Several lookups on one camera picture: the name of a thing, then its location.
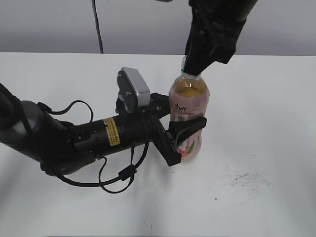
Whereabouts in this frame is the white bottle cap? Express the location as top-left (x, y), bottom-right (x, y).
top-left (181, 55), bottom-right (199, 78)

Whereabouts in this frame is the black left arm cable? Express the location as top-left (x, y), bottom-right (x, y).
top-left (37, 100), bottom-right (150, 195)

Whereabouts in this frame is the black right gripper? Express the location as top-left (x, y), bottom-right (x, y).
top-left (184, 4), bottom-right (247, 76)

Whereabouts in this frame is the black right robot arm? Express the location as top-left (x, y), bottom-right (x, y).
top-left (182, 0), bottom-right (257, 76)

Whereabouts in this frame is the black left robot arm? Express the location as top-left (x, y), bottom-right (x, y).
top-left (0, 86), bottom-right (207, 176)

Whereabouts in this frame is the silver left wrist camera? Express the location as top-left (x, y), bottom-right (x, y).
top-left (117, 67), bottom-right (151, 113)

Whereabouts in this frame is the peach oolong tea bottle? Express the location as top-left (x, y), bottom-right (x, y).
top-left (168, 56), bottom-right (210, 161)

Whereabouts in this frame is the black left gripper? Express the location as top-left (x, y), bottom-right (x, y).
top-left (115, 93), bottom-right (207, 166)

